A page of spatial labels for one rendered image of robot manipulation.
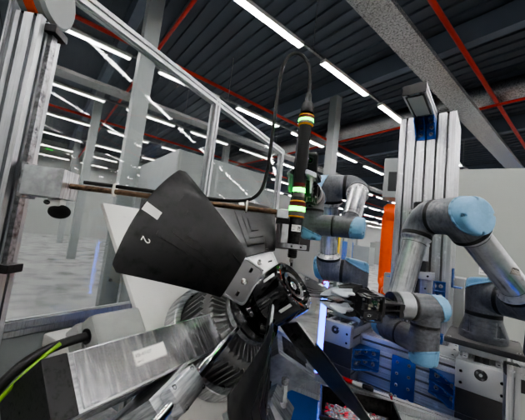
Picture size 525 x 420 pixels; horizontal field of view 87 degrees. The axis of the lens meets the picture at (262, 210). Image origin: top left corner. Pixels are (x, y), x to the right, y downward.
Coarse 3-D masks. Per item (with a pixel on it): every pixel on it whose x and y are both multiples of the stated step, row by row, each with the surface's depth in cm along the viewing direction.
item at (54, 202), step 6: (48, 198) 67; (54, 198) 68; (48, 204) 67; (54, 204) 67; (60, 204) 68; (48, 210) 67; (54, 210) 67; (60, 210) 67; (66, 210) 68; (54, 216) 67; (60, 216) 67; (66, 216) 68
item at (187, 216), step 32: (160, 192) 50; (192, 192) 55; (160, 224) 49; (192, 224) 53; (224, 224) 58; (128, 256) 45; (160, 256) 48; (192, 256) 52; (224, 256) 56; (192, 288) 53; (224, 288) 57
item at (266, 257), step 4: (264, 252) 73; (268, 252) 73; (272, 252) 73; (252, 256) 72; (256, 256) 72; (260, 256) 72; (264, 256) 72; (268, 256) 72; (272, 256) 72; (252, 260) 71; (256, 260) 71; (264, 260) 71; (268, 260) 71; (272, 260) 71; (276, 260) 71; (264, 264) 70; (268, 264) 70; (272, 264) 70; (264, 268) 69; (268, 268) 69
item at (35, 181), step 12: (24, 168) 65; (36, 168) 66; (48, 168) 66; (60, 168) 66; (24, 180) 65; (36, 180) 65; (48, 180) 66; (60, 180) 66; (72, 180) 70; (24, 192) 65; (36, 192) 65; (48, 192) 65; (60, 192) 66; (72, 192) 71
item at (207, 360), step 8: (232, 336) 57; (224, 344) 53; (216, 352) 50; (208, 360) 48; (200, 368) 46; (208, 368) 47; (168, 400) 39; (168, 408) 38; (160, 416) 37; (168, 416) 38
